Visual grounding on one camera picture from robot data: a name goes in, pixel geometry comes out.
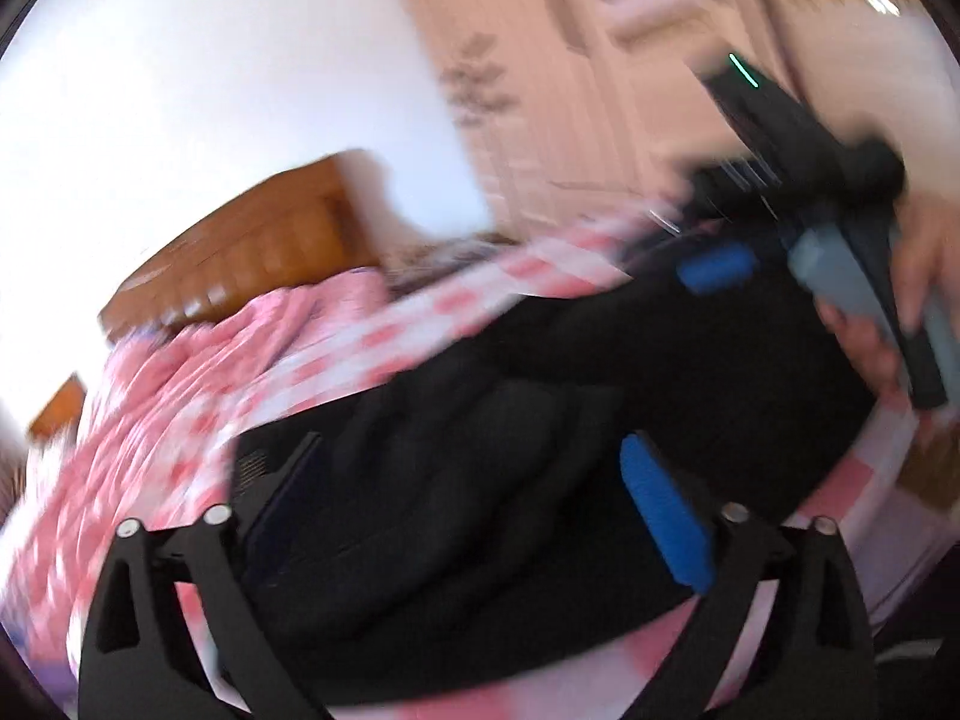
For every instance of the wooden nightstand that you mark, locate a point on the wooden nightstand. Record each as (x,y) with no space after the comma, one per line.
(58,406)

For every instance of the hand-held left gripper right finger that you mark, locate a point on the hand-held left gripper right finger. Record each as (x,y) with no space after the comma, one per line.
(667,510)

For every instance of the black pants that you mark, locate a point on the black pants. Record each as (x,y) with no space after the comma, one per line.
(487,465)

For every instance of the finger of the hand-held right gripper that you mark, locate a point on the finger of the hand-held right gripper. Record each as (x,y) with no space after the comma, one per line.
(716,271)

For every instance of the person's right hand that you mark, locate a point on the person's right hand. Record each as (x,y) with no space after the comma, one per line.
(934,247)

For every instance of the pink quilt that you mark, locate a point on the pink quilt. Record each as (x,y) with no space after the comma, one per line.
(150,405)

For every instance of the wooden headboard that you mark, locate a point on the wooden headboard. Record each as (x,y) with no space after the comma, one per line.
(255,247)

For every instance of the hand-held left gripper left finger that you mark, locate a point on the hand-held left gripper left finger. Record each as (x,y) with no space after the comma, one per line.
(277,517)

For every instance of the light wood wardrobe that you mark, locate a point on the light wood wardrobe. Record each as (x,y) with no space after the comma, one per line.
(562,52)

